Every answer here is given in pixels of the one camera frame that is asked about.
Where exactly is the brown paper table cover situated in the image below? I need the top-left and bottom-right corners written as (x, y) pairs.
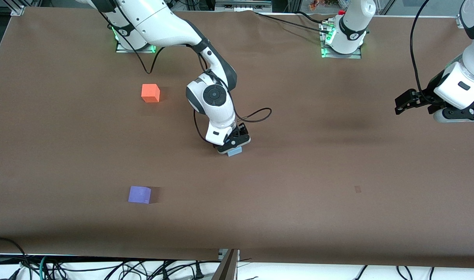
top-left (0, 7), bottom-right (474, 269)

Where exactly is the orange foam cube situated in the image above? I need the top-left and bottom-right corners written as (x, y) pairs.
top-left (141, 84), bottom-right (161, 103)

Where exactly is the purple foam cube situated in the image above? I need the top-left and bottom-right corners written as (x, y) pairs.
top-left (128, 186), bottom-right (152, 204)

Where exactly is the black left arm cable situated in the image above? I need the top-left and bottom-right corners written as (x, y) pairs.
top-left (410, 0), bottom-right (432, 95)

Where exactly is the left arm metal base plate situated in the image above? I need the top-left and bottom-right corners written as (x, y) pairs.
top-left (320, 20), bottom-right (362, 60)

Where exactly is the long black power cable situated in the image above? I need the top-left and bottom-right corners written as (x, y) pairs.
top-left (254, 11), bottom-right (332, 35)

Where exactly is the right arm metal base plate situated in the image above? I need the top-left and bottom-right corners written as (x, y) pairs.
top-left (116, 38), bottom-right (157, 54)

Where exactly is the teal cable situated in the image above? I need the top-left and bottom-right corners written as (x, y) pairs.
top-left (38, 255), bottom-right (51, 280)

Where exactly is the black looped floor cable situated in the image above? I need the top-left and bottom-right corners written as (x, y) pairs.
top-left (0, 237), bottom-right (32, 280)

